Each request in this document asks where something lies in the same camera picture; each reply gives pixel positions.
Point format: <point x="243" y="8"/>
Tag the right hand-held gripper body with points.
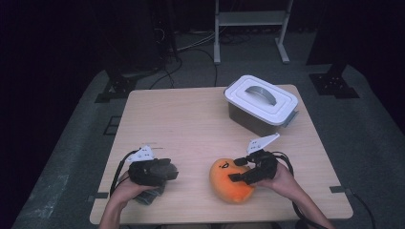
<point x="262" y="165"/>

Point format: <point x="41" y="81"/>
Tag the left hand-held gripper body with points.
<point x="140" y="168"/>

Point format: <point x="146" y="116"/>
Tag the grey fluffy cloth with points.
<point x="157" y="173"/>

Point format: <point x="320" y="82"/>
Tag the orange plush toy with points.
<point x="230" y="189"/>

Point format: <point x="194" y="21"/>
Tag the transparent grey storage box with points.
<point x="251" y="122"/>

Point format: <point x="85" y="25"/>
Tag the person's right hand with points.
<point x="281" y="183"/>

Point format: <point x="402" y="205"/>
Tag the person's left hand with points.
<point x="130" y="194"/>

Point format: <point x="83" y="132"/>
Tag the black tape strip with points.
<point x="100" y="195"/>
<point x="339" y="189"/>

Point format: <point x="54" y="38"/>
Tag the black stand base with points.
<point x="332" y="84"/>
<point x="116" y="89"/>

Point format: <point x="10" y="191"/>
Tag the white metal stand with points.
<point x="251" y="18"/>

